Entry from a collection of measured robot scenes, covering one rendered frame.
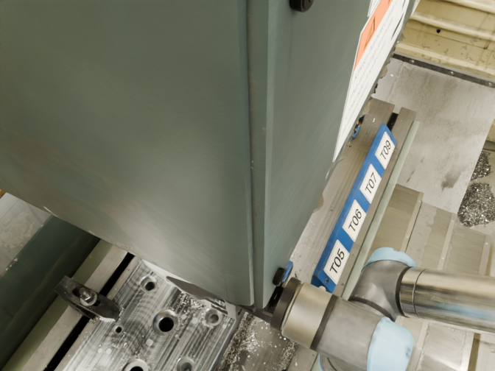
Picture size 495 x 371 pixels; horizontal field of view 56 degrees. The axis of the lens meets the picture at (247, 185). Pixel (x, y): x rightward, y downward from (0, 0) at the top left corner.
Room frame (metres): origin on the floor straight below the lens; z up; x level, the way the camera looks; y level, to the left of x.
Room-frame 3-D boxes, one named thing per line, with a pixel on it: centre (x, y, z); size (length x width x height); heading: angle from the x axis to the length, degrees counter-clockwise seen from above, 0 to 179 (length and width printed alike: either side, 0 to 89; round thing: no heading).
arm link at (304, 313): (0.20, -0.07, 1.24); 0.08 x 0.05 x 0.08; 151
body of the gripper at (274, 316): (0.23, 0.00, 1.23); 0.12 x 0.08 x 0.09; 61
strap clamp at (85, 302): (0.32, 0.31, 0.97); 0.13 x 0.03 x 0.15; 61
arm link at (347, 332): (0.16, -0.14, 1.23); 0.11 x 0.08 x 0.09; 61
